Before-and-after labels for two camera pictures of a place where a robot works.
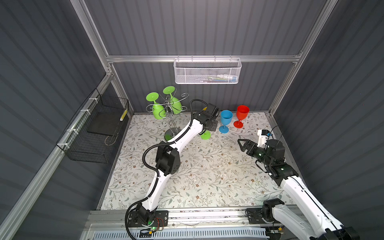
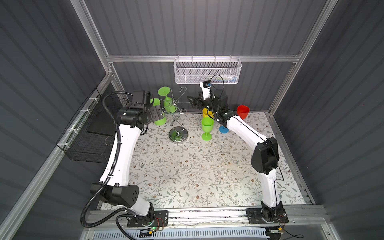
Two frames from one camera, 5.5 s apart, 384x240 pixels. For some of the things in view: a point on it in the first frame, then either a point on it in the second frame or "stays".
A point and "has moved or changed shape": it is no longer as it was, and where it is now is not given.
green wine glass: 176,104 has moved or changed shape
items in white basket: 221,78 stays
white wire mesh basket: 207,70 stays
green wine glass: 158,111 has moved or changed shape
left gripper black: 212,128 to 155,113
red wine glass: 242,113 stays
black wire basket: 94,132 stays
